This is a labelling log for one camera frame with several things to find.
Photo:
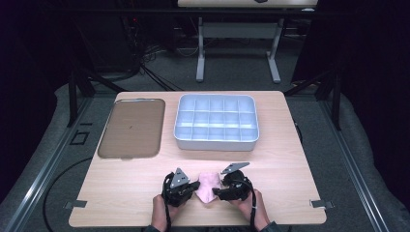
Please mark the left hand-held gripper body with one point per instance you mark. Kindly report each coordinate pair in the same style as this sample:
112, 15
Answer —
177, 190

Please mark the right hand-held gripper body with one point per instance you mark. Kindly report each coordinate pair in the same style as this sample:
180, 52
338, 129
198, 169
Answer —
238, 187

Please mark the pink sock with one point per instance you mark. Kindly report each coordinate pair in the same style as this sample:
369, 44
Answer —
209, 188

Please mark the person's right hand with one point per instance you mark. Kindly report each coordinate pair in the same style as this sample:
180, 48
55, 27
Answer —
249, 211

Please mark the person's left hand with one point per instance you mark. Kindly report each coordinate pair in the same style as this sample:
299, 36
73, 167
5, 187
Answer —
161, 214

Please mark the white divided storage box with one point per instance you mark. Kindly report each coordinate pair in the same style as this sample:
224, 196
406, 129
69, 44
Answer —
216, 121

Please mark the brown flat tray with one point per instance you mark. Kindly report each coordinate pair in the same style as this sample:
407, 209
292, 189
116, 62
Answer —
132, 129

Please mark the white-legged background desk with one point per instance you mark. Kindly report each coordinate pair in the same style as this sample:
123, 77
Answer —
238, 30

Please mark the aluminium floor rail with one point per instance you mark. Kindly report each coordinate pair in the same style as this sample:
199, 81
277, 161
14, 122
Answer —
351, 161
48, 167

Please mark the black metal frame stand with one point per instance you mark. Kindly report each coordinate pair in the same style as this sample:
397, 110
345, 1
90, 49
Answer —
73, 96
335, 100

